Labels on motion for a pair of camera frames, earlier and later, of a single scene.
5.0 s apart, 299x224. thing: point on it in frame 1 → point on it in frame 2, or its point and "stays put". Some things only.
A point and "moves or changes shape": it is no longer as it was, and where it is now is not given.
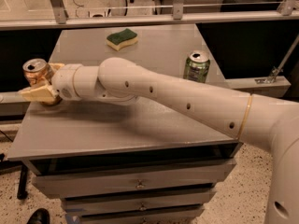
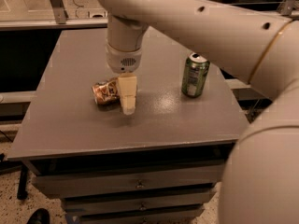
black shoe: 40,216 stays put
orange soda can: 37,72 moves or changes shape
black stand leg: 22,188 stays put
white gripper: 63,82 → 121,61
